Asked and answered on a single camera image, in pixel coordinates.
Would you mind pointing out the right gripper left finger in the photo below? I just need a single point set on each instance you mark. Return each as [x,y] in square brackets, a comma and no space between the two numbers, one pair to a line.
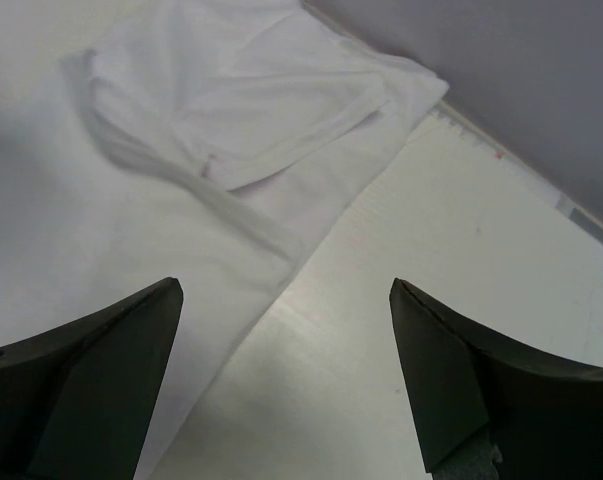
[76,401]

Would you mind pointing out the white t shirt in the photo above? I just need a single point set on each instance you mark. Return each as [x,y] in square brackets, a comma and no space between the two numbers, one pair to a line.
[216,142]

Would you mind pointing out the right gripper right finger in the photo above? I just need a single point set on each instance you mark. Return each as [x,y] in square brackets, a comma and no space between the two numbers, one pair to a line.
[486,406]

